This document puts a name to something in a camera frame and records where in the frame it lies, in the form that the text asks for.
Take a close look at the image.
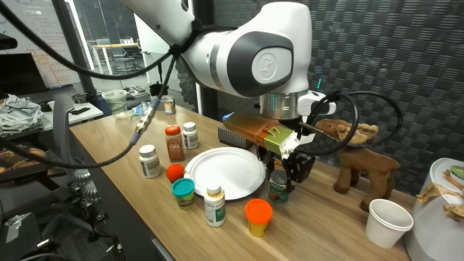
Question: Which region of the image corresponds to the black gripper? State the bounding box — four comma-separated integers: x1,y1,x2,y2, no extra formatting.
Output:
256,143,317,194

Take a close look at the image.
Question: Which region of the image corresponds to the orange lid dough tub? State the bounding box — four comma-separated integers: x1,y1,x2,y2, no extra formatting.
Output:
244,197,276,239

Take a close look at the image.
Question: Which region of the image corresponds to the small white cap bottle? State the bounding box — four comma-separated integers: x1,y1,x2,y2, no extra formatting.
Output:
204,184,228,229

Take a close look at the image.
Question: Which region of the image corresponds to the teal lid dough tub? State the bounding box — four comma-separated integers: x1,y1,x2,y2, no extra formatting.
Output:
170,177,198,210

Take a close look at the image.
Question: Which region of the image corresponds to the white pill bottle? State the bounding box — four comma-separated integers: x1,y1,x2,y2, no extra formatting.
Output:
138,143,163,179
182,120,201,150

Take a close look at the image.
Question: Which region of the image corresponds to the spice bottle with orange lid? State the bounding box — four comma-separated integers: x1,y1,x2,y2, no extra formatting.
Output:
164,123,188,164

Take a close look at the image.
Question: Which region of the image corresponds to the white paper plate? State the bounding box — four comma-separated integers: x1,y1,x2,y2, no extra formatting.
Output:
183,146,269,201

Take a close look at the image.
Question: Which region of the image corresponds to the brown plush moose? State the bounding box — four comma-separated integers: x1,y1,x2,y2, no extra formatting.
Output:
317,117,404,213

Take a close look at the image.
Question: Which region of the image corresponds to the red toy strawberry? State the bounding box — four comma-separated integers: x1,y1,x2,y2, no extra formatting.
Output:
166,162,188,184

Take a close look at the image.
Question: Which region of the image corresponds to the white paper cup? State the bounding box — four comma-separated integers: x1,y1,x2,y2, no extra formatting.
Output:
364,197,417,249

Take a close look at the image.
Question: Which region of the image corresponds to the tin can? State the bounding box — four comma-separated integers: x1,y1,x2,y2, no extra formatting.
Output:
161,94,177,116

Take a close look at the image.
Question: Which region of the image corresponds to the white bucket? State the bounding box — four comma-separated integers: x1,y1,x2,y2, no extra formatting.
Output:
405,156,464,261

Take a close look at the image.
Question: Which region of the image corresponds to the grey round container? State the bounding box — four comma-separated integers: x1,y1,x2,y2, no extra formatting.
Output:
102,88,130,113

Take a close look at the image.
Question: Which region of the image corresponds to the black stand pole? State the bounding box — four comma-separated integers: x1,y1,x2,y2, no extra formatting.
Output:
50,0,103,110

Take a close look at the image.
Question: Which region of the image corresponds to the pile of grey clothes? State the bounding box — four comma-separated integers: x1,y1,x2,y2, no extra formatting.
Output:
0,92,48,136

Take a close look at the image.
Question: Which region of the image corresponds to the black monitor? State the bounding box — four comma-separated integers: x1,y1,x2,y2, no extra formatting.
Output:
0,33,48,98

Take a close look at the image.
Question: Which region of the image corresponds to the black camera cable loop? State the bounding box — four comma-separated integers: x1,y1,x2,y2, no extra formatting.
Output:
296,90,405,156

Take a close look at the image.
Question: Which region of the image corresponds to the small black camera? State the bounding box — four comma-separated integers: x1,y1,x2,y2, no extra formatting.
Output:
150,82,170,97

